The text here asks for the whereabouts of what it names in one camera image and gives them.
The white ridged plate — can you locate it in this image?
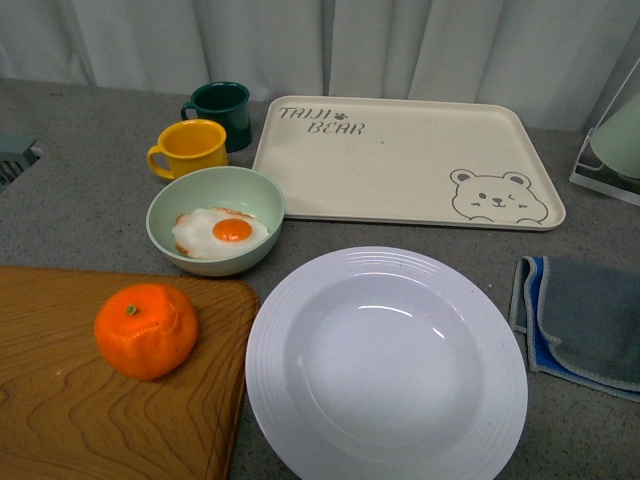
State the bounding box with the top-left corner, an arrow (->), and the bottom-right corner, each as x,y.
246,247 -> 528,479

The orange mandarin fruit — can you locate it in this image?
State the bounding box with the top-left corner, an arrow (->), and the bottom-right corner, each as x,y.
94,283 -> 199,381

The light green bowl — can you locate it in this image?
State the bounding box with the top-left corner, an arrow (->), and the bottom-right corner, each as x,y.
146,166 -> 284,277

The toy fried egg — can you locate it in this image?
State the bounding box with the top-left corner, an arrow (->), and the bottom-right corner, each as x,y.
172,208 -> 269,259

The cream bear serving tray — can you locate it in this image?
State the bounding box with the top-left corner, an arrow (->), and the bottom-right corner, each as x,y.
253,96 -> 566,231

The yellow enamel mug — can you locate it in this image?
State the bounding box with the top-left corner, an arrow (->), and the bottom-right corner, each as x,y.
147,119 -> 228,181

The dark green enamel mug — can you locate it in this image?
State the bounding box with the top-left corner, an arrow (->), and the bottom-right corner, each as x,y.
180,81 -> 252,152

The clear acrylic stand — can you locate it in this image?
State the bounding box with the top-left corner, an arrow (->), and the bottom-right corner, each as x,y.
569,62 -> 639,206

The grey blue folded cloth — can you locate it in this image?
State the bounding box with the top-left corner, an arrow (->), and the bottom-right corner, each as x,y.
509,256 -> 639,402

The wooden cutting board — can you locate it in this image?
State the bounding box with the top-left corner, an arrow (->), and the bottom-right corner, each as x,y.
1,266 -> 259,479

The white curtain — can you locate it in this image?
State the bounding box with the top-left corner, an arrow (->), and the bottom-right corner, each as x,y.
1,1 -> 639,131

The pale green cone object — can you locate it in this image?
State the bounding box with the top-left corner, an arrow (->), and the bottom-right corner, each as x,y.
590,94 -> 639,179

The green metal sink rack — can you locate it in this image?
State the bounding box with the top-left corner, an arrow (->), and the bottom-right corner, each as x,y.
0,132 -> 43,191

